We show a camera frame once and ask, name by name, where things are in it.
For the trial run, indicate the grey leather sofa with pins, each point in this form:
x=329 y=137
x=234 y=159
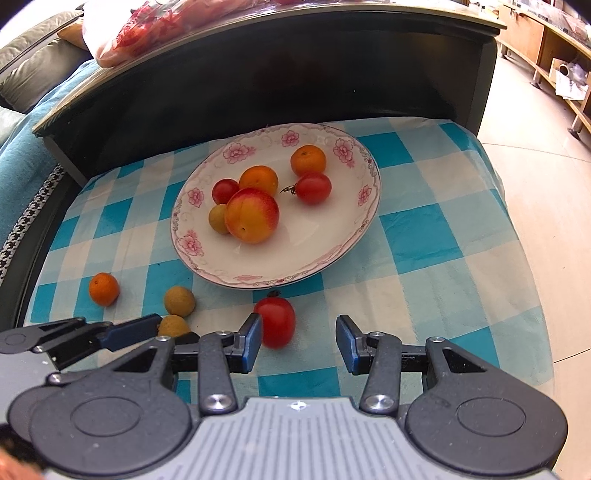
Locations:
x=32 y=69

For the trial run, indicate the red yellow plum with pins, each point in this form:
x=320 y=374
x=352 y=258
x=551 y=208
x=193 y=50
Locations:
x=252 y=215

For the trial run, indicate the dark coffee table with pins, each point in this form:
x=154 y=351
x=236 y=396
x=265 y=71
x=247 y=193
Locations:
x=277 y=78

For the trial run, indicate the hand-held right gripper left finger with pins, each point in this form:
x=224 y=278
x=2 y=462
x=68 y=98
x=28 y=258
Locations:
x=253 y=344

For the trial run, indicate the white crumpled bag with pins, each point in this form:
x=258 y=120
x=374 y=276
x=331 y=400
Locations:
x=572 y=78

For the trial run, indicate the wooden shelf unit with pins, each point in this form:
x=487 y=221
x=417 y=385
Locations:
x=526 y=37

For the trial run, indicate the orange houndstooth cushion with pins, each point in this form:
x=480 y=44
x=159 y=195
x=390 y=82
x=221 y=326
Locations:
x=71 y=33

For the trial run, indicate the blue blanket with houndstooth trim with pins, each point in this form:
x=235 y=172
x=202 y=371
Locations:
x=27 y=152

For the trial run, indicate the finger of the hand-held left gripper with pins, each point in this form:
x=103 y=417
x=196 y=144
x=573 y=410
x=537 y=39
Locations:
x=134 y=330
x=187 y=338

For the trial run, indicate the tan longan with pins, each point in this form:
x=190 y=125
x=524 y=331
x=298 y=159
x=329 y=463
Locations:
x=217 y=219
x=173 y=325
x=179 y=301

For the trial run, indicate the orange mandarin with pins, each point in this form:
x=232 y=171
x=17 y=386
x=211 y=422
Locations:
x=308 y=160
x=259 y=177
x=104 y=289

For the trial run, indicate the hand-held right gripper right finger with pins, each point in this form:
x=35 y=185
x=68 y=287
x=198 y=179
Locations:
x=348 y=344

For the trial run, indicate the white floral plate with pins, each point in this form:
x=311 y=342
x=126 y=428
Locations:
x=300 y=240

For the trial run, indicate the person's left forearm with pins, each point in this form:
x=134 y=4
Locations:
x=14 y=457

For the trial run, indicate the plastic bag of red fruit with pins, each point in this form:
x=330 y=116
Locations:
x=152 y=27

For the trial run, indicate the red cherry tomato with stem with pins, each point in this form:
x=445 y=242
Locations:
x=314 y=188

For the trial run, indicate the blue white checkered tablecloth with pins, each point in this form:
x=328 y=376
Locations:
x=438 y=286

